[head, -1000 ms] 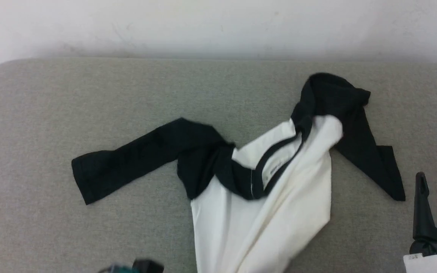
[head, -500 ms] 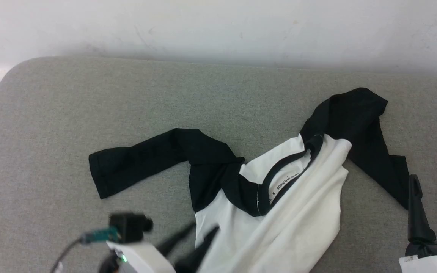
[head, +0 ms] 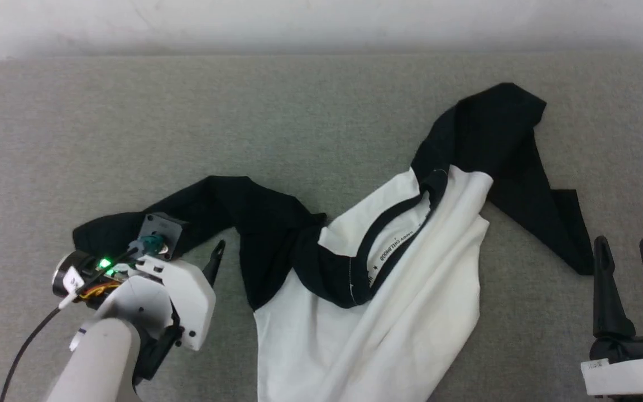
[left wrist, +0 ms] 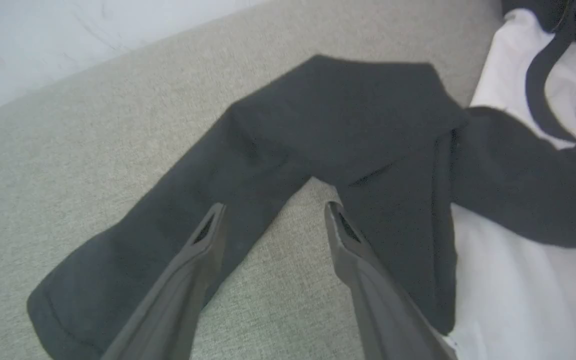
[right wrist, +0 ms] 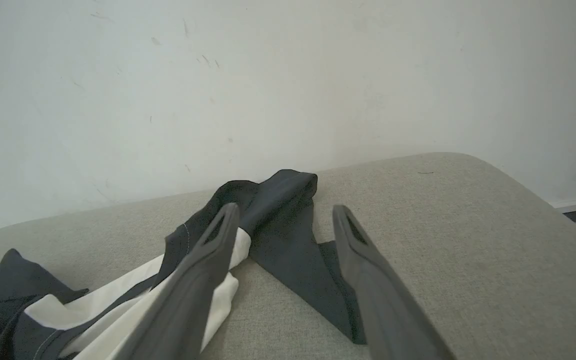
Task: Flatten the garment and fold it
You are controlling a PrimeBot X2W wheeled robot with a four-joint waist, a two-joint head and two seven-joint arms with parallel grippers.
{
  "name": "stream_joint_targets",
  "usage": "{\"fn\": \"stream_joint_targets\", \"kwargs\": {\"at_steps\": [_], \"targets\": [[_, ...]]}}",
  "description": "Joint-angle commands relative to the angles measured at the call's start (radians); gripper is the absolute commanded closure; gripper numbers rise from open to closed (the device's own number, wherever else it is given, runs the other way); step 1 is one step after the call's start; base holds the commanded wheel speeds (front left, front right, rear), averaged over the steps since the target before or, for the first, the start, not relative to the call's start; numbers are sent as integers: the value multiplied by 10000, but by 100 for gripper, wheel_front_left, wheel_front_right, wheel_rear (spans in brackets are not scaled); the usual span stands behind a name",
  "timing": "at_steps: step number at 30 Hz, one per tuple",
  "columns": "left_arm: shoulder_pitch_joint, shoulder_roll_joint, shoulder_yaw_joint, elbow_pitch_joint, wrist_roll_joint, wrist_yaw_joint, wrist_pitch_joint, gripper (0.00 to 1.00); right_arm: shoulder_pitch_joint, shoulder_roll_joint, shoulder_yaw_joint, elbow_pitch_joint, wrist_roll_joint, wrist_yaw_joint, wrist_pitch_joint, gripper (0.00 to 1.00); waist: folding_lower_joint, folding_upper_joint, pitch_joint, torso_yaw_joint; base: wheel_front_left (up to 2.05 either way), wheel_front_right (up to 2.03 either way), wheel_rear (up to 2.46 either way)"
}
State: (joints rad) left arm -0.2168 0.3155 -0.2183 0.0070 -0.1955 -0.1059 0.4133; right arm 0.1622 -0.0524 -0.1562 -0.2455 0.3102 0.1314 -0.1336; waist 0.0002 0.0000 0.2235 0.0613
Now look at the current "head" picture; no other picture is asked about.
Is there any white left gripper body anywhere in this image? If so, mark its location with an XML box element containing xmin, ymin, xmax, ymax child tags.
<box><xmin>132</xmin><ymin>258</ymin><xmax>217</xmax><ymax>386</ymax></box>

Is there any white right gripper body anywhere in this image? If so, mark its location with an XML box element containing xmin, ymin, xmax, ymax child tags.
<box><xmin>580</xmin><ymin>336</ymin><xmax>643</xmax><ymax>398</ymax></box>

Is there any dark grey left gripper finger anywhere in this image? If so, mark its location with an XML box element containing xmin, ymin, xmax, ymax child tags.
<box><xmin>203</xmin><ymin>240</ymin><xmax>226</xmax><ymax>286</ymax></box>

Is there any white shirt with black sleeves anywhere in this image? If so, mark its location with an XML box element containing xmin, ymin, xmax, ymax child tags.
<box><xmin>72</xmin><ymin>83</ymin><xmax>596</xmax><ymax>402</ymax></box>

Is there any thin black cable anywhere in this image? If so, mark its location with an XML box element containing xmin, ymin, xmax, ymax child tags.
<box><xmin>0</xmin><ymin>301</ymin><xmax>75</xmax><ymax>402</ymax></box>

